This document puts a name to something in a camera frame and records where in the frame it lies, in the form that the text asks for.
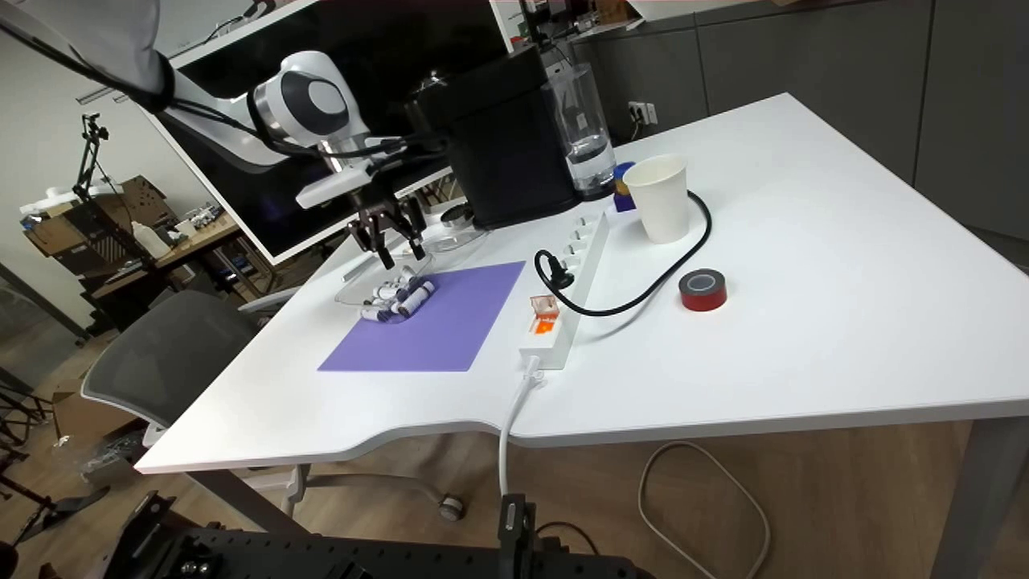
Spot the grey office chair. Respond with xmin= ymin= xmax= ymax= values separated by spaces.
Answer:
xmin=80 ymin=291 xmax=276 ymax=429

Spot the clear water tank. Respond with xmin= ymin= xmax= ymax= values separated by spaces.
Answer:
xmin=539 ymin=44 xmax=613 ymax=200

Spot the white desk power strip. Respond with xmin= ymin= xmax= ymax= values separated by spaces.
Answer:
xmin=520 ymin=211 xmax=609 ymax=370

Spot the red tape roll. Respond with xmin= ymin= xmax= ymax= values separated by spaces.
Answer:
xmin=677 ymin=266 xmax=725 ymax=312

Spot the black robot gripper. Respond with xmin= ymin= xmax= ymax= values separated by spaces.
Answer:
xmin=349 ymin=182 xmax=423 ymax=270

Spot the black perforated breadboard table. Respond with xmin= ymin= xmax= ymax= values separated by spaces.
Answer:
xmin=103 ymin=496 xmax=653 ymax=579

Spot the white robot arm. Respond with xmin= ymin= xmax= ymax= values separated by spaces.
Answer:
xmin=4 ymin=0 xmax=423 ymax=266

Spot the white power strip cable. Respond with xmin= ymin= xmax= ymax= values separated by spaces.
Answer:
xmin=492 ymin=366 xmax=774 ymax=579

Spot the black tripod stand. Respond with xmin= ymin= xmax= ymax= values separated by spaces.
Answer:
xmin=69 ymin=114 xmax=112 ymax=204

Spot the white computer monitor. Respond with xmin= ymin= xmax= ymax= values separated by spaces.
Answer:
xmin=155 ymin=0 xmax=505 ymax=264

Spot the black power cable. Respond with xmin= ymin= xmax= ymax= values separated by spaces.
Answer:
xmin=529 ymin=190 xmax=717 ymax=321

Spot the purple paper mat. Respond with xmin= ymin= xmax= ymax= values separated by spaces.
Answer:
xmin=321 ymin=261 xmax=523 ymax=373

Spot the black coffee machine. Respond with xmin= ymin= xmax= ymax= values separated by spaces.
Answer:
xmin=410 ymin=53 xmax=577 ymax=227

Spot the white paper cup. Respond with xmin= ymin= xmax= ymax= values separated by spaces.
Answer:
xmin=624 ymin=157 xmax=687 ymax=244

